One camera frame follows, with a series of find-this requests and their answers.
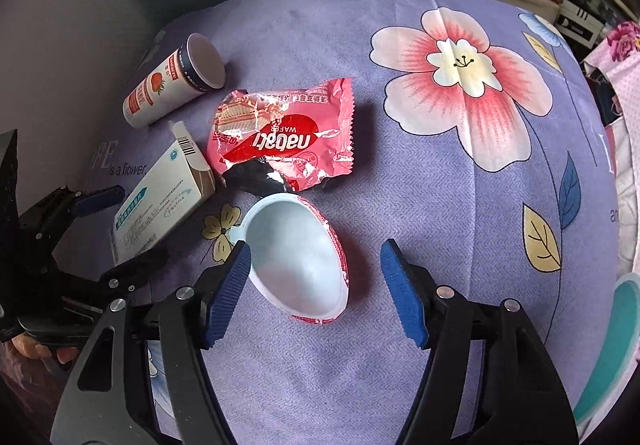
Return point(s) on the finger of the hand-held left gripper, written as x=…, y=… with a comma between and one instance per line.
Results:
x=140, y=267
x=100, y=200

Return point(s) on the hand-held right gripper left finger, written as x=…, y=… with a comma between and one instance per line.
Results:
x=227, y=300

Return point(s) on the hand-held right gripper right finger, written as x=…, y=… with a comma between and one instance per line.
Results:
x=402, y=295

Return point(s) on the white medicine box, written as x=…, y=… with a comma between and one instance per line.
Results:
x=155, y=205

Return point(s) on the white plastic pudding cup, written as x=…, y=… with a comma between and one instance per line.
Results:
x=295, y=265

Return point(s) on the blue plastic basin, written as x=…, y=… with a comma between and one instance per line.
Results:
x=615, y=325

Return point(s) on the person's left hand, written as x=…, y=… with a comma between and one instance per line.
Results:
x=30, y=349

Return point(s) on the white orange paper tube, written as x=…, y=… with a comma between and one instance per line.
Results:
x=155, y=95

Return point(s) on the pink wafer wrapper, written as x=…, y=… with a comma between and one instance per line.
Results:
x=290, y=145

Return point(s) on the purple floral cloth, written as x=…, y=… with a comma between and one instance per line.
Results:
x=350, y=50

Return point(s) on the pink floral blanket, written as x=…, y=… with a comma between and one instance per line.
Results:
x=625, y=90

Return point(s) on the black white box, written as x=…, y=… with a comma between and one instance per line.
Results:
x=580, y=25

